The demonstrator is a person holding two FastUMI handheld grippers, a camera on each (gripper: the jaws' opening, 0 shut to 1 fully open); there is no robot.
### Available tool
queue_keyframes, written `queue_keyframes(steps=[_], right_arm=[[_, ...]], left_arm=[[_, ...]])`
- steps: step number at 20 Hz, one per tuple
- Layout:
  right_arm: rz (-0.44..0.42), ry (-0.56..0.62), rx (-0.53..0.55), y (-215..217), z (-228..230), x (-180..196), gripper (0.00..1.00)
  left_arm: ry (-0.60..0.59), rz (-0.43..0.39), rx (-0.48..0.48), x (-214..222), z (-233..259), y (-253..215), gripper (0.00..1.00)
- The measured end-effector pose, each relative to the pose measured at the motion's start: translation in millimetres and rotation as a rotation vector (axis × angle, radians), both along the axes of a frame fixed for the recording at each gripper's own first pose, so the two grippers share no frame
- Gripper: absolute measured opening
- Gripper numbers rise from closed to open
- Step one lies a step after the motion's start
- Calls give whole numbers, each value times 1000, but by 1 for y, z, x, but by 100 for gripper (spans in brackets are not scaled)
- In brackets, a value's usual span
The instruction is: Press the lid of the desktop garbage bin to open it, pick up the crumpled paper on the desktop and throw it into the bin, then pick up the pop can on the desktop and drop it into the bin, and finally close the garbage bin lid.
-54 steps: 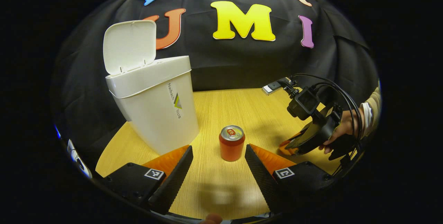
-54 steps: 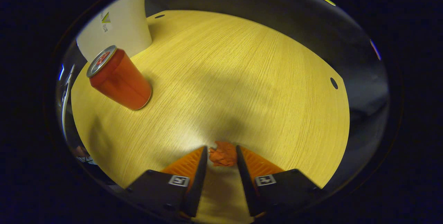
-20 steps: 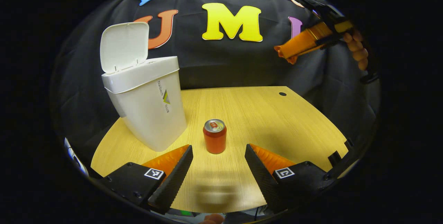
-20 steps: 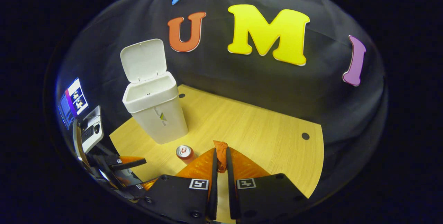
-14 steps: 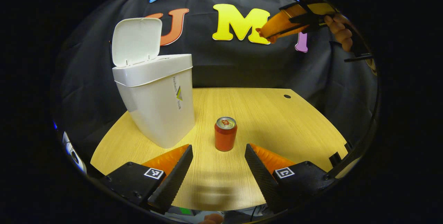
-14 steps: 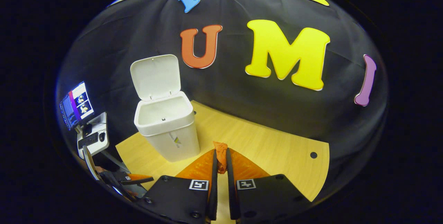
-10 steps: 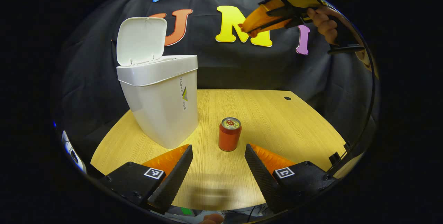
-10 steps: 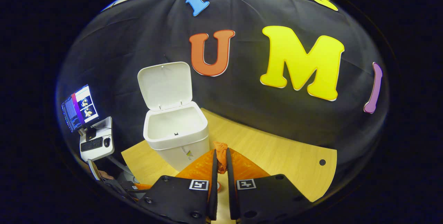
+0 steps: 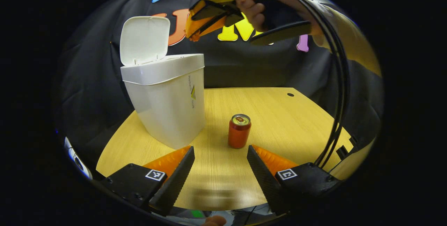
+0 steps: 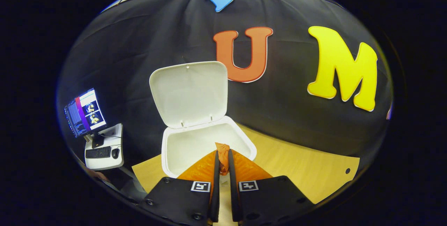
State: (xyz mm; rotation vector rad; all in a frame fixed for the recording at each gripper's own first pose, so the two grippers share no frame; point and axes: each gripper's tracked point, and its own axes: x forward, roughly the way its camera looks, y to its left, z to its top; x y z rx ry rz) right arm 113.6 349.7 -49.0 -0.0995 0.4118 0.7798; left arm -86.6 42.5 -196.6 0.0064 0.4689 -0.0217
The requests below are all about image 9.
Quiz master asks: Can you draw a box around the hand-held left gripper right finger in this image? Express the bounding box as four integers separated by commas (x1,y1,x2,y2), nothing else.
247,145,341,216

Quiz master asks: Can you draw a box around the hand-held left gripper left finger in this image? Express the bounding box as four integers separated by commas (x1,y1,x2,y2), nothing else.
101,146,195,216

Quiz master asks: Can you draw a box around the red pop can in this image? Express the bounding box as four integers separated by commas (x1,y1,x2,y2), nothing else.
228,114,252,149

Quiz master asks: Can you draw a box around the white desktop garbage bin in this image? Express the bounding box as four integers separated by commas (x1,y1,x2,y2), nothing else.
119,16,206,150

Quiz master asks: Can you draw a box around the wooden desktop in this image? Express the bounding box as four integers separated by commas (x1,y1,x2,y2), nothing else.
96,87,354,212

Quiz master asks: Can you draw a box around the white device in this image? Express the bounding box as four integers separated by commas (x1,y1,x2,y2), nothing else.
64,136,93,180

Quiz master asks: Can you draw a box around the right gripper black cable bundle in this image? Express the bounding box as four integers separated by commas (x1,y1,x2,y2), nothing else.
269,0,351,169

